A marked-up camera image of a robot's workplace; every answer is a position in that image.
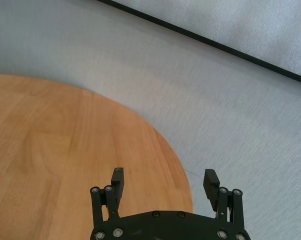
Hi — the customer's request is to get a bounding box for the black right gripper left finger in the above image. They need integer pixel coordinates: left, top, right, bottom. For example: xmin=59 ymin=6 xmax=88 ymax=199
xmin=90 ymin=167 xmax=125 ymax=224

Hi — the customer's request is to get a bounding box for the black wall trim strip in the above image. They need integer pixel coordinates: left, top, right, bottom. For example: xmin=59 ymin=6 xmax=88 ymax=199
xmin=97 ymin=0 xmax=301 ymax=87

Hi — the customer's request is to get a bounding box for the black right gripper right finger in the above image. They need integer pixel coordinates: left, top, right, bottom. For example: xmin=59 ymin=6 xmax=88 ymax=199
xmin=202 ymin=168 xmax=246 ymax=225

